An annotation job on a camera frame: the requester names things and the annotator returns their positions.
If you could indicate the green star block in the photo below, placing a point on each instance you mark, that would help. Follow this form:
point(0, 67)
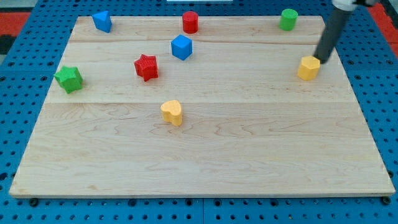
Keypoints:
point(69, 78)

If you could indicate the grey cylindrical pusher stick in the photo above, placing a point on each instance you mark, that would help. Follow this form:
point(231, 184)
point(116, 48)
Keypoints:
point(331, 33)

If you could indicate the blue triangular block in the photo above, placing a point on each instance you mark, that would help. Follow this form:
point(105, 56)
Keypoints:
point(102, 21)

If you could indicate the green cylinder block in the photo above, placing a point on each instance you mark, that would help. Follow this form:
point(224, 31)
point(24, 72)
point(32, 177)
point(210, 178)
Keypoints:
point(288, 19)

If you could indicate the wooden board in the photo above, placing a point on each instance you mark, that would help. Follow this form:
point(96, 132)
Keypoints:
point(251, 127)

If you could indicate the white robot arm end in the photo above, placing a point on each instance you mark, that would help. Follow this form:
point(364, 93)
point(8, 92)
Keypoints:
point(350, 5)

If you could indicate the red star block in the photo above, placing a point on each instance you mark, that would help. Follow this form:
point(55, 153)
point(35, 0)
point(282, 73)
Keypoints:
point(146, 67)

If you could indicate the yellow heart block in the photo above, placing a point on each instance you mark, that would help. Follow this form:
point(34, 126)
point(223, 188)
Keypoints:
point(171, 112)

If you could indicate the red cylinder block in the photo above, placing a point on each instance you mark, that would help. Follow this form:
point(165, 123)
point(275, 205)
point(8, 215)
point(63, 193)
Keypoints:
point(190, 22)

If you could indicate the yellow hexagon block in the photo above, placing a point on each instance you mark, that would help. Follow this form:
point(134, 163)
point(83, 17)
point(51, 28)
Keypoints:
point(308, 68)

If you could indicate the blue cube block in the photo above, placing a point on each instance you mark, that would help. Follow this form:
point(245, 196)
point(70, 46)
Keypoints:
point(181, 47)

